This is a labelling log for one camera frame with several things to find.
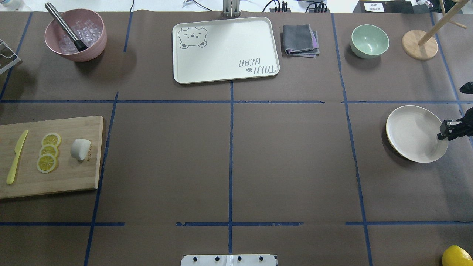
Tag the metal muddler black tip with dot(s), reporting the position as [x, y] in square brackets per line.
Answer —
[66, 27]

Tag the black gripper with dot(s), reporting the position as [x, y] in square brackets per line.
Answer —
[459, 128]

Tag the wooden mug tree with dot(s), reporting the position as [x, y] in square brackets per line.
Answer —
[422, 45]

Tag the cream bear tray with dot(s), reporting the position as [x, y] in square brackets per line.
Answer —
[220, 50]

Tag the aluminium frame post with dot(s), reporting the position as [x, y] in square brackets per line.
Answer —
[231, 8]

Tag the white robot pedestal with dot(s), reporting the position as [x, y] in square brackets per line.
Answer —
[230, 260]

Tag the folded grey cloth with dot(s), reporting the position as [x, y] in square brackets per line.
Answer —
[300, 40]

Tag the beige plate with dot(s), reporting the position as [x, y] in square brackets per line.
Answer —
[412, 131]

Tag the black box with label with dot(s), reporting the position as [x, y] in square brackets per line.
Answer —
[383, 6]

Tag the lemon slice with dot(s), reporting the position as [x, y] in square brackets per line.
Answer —
[49, 149]
[51, 139]
[46, 163]

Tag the white steamed bun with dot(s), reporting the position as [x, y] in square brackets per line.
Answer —
[80, 148]

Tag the yellow lemon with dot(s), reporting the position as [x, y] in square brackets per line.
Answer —
[456, 256]

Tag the bamboo cutting board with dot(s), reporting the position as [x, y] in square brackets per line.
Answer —
[69, 175]

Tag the yellow plastic knife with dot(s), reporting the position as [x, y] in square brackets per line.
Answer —
[17, 150]

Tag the pink bowl with ice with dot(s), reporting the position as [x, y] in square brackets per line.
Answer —
[88, 27]

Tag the green bowl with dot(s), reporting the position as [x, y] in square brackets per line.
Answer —
[369, 41]

